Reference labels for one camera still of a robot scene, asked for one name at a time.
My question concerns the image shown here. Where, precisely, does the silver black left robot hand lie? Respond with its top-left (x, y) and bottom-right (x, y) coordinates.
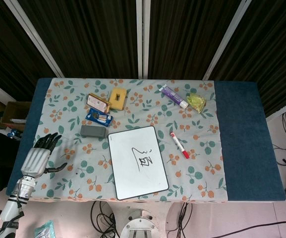
top-left (20, 132), bottom-right (68, 178)

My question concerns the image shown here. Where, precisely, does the dark grey whiteboard eraser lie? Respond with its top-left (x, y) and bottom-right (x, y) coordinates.
top-left (80, 124), bottom-right (107, 139)

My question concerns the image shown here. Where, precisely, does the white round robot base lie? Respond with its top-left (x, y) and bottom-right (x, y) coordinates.
top-left (119, 208), bottom-right (160, 238)

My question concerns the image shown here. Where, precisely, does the white board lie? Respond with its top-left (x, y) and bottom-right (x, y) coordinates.
top-left (107, 125), bottom-right (170, 201)

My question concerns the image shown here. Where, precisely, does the brown cardboard box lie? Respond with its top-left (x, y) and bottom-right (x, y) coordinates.
top-left (0, 101), bottom-right (33, 132)

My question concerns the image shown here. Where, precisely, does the teal plastic packet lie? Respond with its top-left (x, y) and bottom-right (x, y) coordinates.
top-left (34, 220), bottom-right (57, 238)

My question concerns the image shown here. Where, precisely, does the blue Oreo cookie pack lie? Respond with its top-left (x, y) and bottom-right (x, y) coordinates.
top-left (86, 107), bottom-right (114, 127)

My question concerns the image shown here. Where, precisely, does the brown printed card box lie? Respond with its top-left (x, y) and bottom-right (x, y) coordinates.
top-left (87, 93), bottom-right (112, 112)

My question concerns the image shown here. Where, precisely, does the yellow sponge with hole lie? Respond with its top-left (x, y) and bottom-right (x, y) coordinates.
top-left (108, 87), bottom-right (128, 110)

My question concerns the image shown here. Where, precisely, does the floral patterned tablecloth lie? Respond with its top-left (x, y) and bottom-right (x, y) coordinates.
top-left (31, 78), bottom-right (229, 203)

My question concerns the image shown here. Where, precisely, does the red white marker pen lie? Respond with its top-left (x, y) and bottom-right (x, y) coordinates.
top-left (170, 131), bottom-right (191, 160)

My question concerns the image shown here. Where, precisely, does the purple toothpaste tube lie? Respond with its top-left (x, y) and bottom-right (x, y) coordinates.
top-left (160, 83), bottom-right (189, 109)

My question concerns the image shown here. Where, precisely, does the green snack packet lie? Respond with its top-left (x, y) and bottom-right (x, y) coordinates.
top-left (186, 93), bottom-right (207, 114)

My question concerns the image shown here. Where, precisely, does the blue table cover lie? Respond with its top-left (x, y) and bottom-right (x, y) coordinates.
top-left (5, 78), bottom-right (286, 203)

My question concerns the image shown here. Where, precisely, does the white metal frame post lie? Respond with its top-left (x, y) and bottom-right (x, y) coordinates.
top-left (135, 0), bottom-right (150, 79)
top-left (3, 0), bottom-right (64, 78)
top-left (202, 0), bottom-right (254, 80)

